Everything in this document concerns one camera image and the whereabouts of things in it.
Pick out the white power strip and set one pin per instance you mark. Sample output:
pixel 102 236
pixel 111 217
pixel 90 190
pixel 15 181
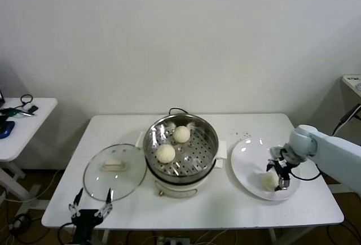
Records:
pixel 173 240

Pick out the white side table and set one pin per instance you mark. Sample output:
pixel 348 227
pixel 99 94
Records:
pixel 31 132

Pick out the perforated steel steamer basket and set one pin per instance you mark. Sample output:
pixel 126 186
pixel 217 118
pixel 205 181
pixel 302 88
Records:
pixel 197 149

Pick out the small black device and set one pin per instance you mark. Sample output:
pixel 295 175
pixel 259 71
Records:
pixel 33 109

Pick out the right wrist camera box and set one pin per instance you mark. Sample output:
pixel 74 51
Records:
pixel 275 152

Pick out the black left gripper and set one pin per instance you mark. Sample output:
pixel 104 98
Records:
pixel 84 216

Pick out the clear round object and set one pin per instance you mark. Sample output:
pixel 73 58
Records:
pixel 358 87

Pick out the white steamed baozi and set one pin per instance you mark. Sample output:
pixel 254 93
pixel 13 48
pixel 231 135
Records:
pixel 165 153
pixel 268 182
pixel 181 134

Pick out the white round plate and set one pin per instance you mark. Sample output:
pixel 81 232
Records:
pixel 248 166

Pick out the green tool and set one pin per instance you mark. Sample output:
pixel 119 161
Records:
pixel 11 112

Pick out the blue object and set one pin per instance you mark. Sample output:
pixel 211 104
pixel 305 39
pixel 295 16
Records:
pixel 7 130

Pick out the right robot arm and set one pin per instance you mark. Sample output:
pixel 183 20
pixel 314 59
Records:
pixel 332 149

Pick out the white electric cooker base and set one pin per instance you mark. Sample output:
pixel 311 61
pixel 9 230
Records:
pixel 175 190

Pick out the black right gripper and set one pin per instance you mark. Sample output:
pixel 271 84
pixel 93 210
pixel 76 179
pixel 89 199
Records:
pixel 283 168

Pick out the round glass pot lid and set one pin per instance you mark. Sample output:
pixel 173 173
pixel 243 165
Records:
pixel 129 171

